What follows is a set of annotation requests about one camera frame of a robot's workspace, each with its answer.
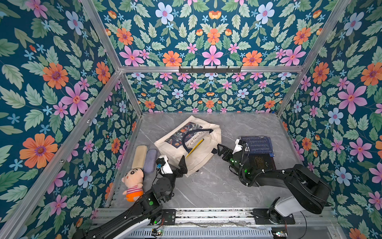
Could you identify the yellow spine book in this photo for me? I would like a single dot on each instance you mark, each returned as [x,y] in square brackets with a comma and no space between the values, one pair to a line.
[195,147]

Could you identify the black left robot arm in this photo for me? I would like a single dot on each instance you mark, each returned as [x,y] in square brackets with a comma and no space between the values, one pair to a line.
[146,210]

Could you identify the cartoon boy plush doll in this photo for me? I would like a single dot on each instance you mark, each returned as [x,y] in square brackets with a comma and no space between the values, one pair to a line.
[133,180]

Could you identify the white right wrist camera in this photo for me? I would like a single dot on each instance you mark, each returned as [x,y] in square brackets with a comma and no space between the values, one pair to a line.
[240,146]

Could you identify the dark blue barcode book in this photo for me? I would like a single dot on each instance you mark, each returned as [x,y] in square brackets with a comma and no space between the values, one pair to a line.
[258,145]

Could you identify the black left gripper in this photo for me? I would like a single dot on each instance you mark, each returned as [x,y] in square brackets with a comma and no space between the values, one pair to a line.
[182,170]

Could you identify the black spine book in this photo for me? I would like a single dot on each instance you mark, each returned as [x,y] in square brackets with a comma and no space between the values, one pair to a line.
[262,161]

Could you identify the black hook rail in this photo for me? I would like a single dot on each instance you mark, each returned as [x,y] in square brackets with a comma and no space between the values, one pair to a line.
[213,69]

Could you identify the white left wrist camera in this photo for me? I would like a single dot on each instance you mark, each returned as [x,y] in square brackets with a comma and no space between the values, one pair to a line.
[163,165]

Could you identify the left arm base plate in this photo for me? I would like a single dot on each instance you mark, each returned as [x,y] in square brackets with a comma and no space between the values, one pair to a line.
[165,217]

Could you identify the purple fabric glasses case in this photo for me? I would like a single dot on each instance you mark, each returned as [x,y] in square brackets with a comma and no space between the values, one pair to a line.
[150,161]

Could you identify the beige glasses case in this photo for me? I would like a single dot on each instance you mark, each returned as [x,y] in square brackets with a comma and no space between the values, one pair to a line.
[139,157]

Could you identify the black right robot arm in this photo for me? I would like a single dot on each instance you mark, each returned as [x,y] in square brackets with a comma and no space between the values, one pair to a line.
[308,191]

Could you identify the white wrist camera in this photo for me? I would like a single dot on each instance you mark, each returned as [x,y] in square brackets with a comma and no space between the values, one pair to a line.
[163,165]
[240,146]

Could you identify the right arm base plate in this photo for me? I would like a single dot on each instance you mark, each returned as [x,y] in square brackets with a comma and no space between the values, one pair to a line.
[266,217]

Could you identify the cream canvas tote bag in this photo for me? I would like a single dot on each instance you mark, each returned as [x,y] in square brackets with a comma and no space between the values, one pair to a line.
[183,138]

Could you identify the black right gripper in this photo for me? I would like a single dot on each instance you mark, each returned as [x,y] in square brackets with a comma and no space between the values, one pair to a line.
[229,154]

